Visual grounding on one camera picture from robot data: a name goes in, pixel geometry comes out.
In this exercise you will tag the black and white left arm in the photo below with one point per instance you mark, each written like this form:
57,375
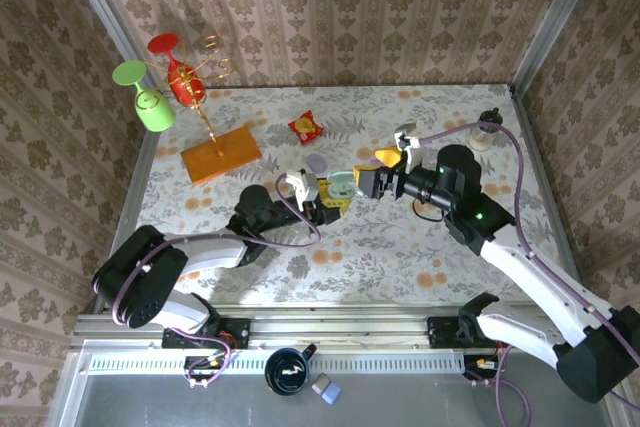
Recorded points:
140,277

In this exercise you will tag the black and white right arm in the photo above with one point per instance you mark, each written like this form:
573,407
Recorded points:
540,277

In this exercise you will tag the glass jar with black lid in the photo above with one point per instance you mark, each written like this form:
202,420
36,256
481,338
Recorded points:
481,142

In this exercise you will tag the red snack packet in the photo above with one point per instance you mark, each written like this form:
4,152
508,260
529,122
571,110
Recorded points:
305,128

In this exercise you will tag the floral patterned tablecloth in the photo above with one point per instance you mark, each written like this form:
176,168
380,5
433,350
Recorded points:
350,272

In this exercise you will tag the aluminium base crossbeam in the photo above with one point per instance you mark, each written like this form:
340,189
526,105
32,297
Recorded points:
340,327

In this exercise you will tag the green wine glass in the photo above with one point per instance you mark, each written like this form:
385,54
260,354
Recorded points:
155,114

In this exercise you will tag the red wine glass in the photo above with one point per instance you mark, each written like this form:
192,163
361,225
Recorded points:
185,89

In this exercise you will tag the black mug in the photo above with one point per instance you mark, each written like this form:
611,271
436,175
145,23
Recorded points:
275,372

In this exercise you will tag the small grey box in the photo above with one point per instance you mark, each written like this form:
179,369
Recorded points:
320,383

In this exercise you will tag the small blue box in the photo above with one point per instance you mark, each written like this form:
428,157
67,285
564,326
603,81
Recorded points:
332,393

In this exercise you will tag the grey metal shelf sheet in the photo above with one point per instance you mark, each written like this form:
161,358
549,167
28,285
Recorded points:
425,402

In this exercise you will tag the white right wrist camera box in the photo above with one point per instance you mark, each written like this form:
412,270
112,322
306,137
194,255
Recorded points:
406,144

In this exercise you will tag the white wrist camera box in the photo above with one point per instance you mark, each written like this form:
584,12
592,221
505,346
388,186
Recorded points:
302,184
406,144

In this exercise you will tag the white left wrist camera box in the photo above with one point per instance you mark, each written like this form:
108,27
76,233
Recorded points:
302,184

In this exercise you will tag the aluminium table edge rail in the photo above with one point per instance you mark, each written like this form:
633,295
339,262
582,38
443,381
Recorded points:
540,167
137,179

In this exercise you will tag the aluminium frame post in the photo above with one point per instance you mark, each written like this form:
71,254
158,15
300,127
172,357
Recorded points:
102,7
562,7

